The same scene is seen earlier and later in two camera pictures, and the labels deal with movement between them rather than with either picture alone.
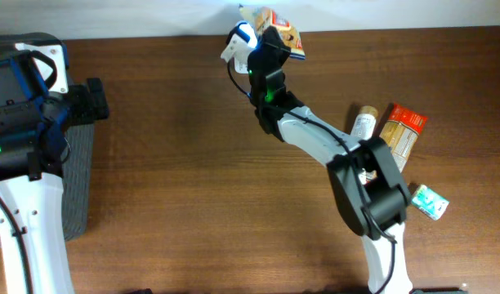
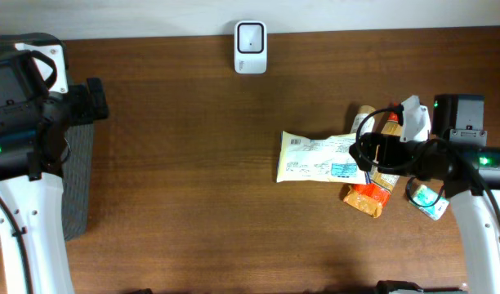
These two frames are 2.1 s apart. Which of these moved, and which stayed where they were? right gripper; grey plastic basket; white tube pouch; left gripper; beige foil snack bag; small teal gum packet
Moved: beige foil snack bag; right gripper
Stayed: white tube pouch; grey plastic basket; left gripper; small teal gum packet
